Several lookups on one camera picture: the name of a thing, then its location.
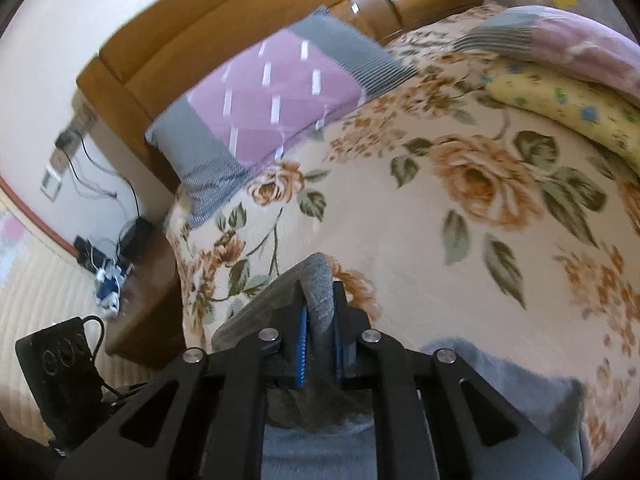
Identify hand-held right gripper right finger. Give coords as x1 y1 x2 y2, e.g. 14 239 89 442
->
330 280 586 480

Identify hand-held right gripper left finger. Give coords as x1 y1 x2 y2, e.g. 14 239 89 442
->
55 272 308 480

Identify grey pants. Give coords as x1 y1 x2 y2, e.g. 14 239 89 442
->
212 252 591 480

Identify blue and white item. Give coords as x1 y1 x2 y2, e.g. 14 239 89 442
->
92 260 131 318

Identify wooden nightstand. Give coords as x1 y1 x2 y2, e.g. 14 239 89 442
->
102 225 188 371

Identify floral bed blanket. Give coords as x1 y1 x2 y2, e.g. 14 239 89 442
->
165 0 640 461

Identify black box device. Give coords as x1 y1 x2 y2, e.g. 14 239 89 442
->
120 217 153 261

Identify purple pillow with white dashes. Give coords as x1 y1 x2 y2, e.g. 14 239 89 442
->
145 7 418 228

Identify yellow printed pillow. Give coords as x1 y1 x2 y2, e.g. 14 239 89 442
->
485 60 640 166

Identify wooden headboard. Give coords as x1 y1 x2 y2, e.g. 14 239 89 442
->
75 0 491 186

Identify white wall outlet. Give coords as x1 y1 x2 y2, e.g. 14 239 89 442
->
40 162 66 201

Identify black cable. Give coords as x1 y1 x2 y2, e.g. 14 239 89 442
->
55 132 142 261

